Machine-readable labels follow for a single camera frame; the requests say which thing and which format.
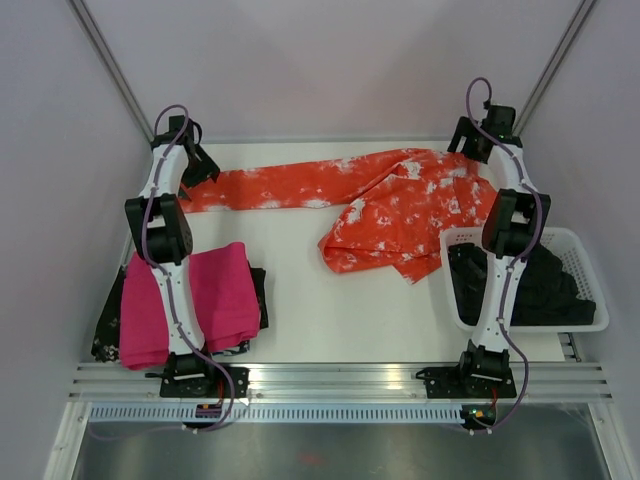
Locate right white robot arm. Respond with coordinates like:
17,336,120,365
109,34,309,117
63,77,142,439
448,100,551,396

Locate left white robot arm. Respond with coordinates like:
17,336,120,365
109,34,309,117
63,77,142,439
125,105,221,397

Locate black clothes in basket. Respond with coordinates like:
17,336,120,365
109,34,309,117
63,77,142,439
448,243,596,327

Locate purple cable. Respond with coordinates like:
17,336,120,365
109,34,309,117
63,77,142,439
142,104,211,366
465,77,544,361

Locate white plastic basket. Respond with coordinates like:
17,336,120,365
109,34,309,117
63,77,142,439
440,227,609,333

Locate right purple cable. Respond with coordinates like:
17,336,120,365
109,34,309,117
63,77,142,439
465,77,544,361

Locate white slotted cable duct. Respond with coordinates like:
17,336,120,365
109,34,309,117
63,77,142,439
89,403,463,424

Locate aluminium frame post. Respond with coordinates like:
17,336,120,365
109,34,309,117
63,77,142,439
514,0,599,136
66,0,153,142

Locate folded black patterned trousers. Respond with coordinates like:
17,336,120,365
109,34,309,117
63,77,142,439
91,266,269,363

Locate left aluminium frame post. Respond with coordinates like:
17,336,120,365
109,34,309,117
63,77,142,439
66,0,153,142

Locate orange white-speckled trousers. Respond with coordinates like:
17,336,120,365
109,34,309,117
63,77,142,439
180,148,496,284

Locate folded magenta trousers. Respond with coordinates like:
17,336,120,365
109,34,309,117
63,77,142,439
119,242,261,370

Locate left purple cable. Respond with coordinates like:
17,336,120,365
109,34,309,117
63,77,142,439
142,104,211,366

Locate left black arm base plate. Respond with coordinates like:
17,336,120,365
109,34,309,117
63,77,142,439
159,364,250,399

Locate aluminium mounting rail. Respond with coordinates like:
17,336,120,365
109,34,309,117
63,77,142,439
67,362,613,403

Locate right aluminium frame post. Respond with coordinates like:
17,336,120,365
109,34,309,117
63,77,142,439
514,0,599,136

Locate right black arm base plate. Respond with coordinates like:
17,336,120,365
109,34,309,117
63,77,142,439
416,367,517,399

